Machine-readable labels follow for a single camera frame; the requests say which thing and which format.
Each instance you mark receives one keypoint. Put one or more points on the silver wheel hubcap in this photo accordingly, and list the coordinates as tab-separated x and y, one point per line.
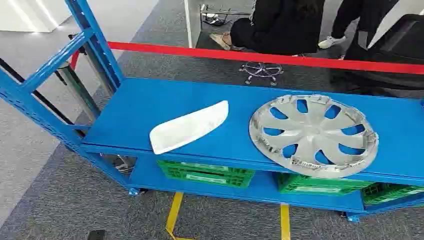
311	132

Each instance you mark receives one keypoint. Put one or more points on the blue metal shelf rack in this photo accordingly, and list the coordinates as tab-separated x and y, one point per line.
198	99

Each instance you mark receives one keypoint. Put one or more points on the white curved plastic part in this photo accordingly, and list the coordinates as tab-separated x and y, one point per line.
185	130

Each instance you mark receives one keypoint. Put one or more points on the green plastic crate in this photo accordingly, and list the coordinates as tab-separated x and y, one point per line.
205	174
314	188
384	194

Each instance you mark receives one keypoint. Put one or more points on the red barrier belt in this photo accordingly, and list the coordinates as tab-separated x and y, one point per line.
232	54

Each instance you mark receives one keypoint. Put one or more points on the chrome chair base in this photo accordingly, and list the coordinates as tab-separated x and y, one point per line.
261	70

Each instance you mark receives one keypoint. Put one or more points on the yellow floor tape strip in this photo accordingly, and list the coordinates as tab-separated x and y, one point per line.
175	208
285	222

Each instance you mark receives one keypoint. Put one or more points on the crouching person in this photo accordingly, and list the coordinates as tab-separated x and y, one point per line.
281	26

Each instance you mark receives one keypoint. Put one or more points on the black robot foot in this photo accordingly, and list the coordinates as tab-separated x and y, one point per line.
96	235

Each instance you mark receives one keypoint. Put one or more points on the black diagonal pole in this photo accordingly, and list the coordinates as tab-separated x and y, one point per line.
43	99

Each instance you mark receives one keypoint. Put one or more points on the standing person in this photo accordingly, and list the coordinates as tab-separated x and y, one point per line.
351	16

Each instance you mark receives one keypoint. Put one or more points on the black office chair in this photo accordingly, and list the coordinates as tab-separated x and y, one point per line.
404	43

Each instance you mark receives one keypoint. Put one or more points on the metal stand frame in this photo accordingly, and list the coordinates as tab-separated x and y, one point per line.
215	13

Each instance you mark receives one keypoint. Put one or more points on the steel stanchion post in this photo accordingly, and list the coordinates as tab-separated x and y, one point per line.
79	91

